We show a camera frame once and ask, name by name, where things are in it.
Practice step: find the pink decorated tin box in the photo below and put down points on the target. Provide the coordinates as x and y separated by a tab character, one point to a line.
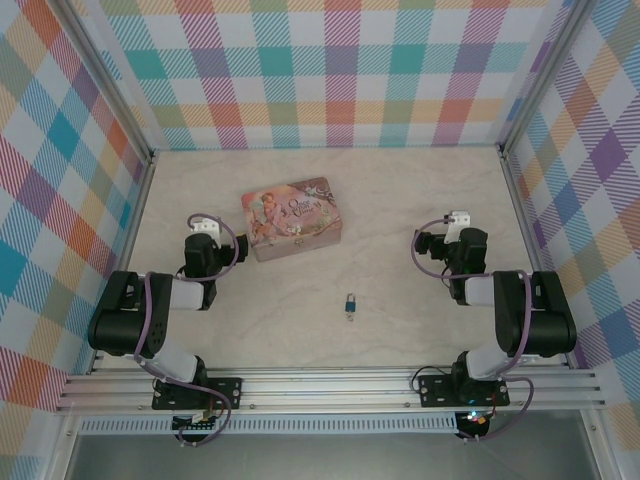
290	220

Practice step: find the small blue padlock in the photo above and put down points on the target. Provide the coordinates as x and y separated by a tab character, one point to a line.
350	303

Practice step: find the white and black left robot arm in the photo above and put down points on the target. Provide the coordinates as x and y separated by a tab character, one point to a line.
120	320

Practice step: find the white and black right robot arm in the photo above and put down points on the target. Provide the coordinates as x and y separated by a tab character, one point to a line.
540	320

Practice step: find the small circuit board with lights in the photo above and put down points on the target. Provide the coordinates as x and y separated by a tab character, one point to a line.
475	419

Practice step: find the grey metal panel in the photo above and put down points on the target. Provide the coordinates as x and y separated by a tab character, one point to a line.
310	457

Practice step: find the aluminium side rail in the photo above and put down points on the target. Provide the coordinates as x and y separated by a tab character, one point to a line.
125	225
535	215

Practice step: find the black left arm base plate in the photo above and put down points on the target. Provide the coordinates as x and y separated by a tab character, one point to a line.
230	392

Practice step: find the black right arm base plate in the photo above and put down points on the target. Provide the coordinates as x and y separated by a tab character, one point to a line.
432	390

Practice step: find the aluminium mounting rail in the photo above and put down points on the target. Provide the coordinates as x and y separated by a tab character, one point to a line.
325	387

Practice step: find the aluminium frame post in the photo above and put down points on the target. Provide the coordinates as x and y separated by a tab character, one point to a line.
107	80
542	75

